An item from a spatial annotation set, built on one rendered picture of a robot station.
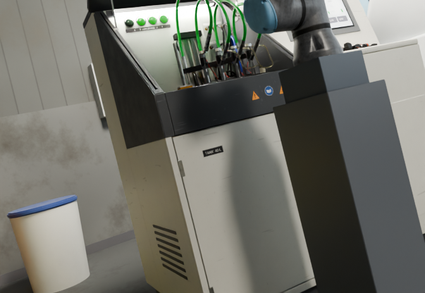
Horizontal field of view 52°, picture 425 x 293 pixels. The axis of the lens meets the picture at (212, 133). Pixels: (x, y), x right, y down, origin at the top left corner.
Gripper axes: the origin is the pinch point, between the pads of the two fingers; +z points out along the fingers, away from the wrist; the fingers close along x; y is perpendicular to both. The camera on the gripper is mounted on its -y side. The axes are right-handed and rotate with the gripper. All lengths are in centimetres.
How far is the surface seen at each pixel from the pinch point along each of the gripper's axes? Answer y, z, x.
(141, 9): -44, 21, -16
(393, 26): -34, 100, 144
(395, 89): 39, 66, 69
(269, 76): 26.9, 32.9, 8.3
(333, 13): -13, 50, 75
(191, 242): 61, 56, -51
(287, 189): 57, 64, -6
